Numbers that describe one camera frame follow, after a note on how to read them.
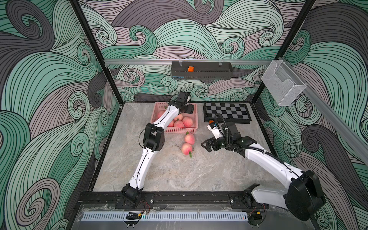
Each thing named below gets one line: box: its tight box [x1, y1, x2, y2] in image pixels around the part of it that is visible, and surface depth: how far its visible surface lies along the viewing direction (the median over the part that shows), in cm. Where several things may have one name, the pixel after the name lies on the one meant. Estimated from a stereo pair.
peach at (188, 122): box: [182, 116, 194, 128], surface depth 102 cm
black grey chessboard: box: [203, 102, 253, 125], surface depth 113 cm
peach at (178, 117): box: [173, 113, 184, 121], surface depth 106 cm
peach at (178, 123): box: [173, 119, 185, 128], surface depth 100 cm
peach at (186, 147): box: [181, 142, 194, 156], surface depth 90 cm
